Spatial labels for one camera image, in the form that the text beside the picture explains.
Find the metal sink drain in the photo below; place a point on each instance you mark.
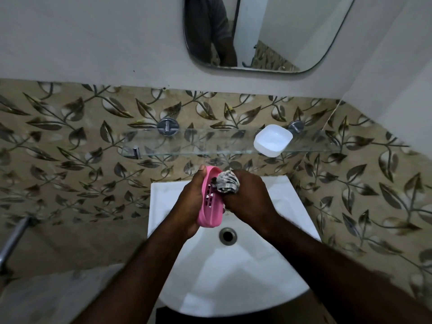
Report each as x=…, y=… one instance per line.
x=227, y=236

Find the chrome wall tap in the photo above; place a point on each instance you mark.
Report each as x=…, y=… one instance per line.
x=13, y=241

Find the person's right forearm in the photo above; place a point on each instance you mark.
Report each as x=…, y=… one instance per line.
x=344, y=280

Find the glass shelf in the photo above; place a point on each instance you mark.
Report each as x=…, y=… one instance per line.
x=209, y=143

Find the white sink basin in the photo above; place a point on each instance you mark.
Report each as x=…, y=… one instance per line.
x=236, y=276

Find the white soap dish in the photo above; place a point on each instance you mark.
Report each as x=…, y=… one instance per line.
x=272, y=141

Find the person's left forearm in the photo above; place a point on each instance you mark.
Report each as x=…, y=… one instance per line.
x=128, y=283

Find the checkered cleaning cloth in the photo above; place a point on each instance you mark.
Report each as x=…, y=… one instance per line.
x=227, y=181

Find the rounded wall mirror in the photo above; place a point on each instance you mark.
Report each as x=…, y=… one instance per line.
x=297, y=30

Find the pink soap dish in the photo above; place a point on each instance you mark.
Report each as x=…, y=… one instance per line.
x=211, y=212

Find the person's left hand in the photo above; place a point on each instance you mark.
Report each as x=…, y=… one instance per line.
x=189, y=205

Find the person's right hand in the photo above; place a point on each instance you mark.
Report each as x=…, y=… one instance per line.
x=251, y=199

